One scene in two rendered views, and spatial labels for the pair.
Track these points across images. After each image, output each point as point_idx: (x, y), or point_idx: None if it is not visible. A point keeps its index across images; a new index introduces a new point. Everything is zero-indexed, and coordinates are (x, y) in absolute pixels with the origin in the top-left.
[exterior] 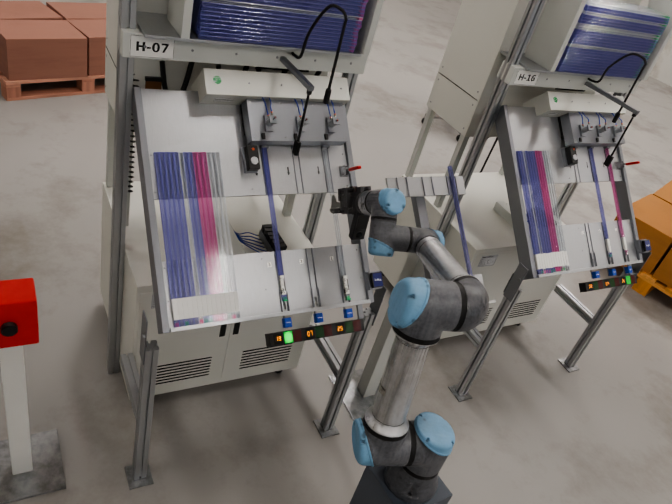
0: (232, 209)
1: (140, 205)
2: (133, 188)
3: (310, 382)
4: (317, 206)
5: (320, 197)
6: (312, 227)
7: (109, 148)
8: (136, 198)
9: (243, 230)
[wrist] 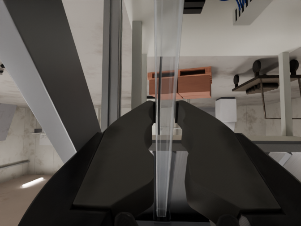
0: (199, 31)
1: (289, 37)
2: (269, 50)
3: None
4: (112, 43)
5: (109, 59)
6: (110, 3)
7: (289, 89)
8: (281, 43)
9: (212, 3)
